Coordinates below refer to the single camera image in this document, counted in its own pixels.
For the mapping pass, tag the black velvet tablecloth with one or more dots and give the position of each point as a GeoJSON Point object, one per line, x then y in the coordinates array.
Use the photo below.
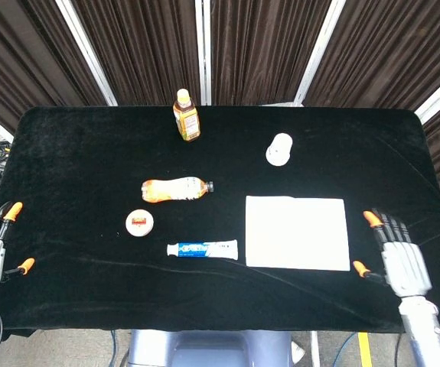
{"type": "Point", "coordinates": [89, 168]}

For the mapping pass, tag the yellow floor tape strip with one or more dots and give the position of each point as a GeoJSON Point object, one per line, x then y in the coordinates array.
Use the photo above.
{"type": "Point", "coordinates": [365, 349]}

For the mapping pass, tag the orange drink bottle, black cap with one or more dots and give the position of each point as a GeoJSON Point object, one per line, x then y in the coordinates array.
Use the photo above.
{"type": "Point", "coordinates": [170, 190]}

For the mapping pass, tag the white paper cup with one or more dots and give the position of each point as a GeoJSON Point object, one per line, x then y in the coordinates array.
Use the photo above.
{"type": "Point", "coordinates": [279, 151]}

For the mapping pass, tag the right robot hand, orange fingertips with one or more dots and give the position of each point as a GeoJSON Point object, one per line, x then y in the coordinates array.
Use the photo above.
{"type": "Point", "coordinates": [405, 264]}

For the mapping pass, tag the grey robot torso base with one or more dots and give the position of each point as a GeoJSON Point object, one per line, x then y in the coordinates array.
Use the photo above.
{"type": "Point", "coordinates": [212, 349]}

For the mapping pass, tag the right robot arm, silver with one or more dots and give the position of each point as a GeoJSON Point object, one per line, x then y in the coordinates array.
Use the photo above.
{"type": "Point", "coordinates": [424, 332]}

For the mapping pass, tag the upright tea bottle, white cap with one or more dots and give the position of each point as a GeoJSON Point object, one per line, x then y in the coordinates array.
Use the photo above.
{"type": "Point", "coordinates": [186, 120]}

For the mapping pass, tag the round cream tin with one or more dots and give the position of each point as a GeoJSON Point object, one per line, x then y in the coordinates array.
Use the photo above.
{"type": "Point", "coordinates": [139, 223]}

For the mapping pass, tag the white frame post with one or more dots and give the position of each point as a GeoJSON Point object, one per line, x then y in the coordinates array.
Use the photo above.
{"type": "Point", "coordinates": [85, 51]}
{"type": "Point", "coordinates": [439, 95]}
{"type": "Point", "coordinates": [203, 51]}
{"type": "Point", "coordinates": [319, 51]}

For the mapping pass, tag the blue white toothpaste tube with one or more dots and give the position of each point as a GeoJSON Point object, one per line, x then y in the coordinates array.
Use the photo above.
{"type": "Point", "coordinates": [204, 250]}

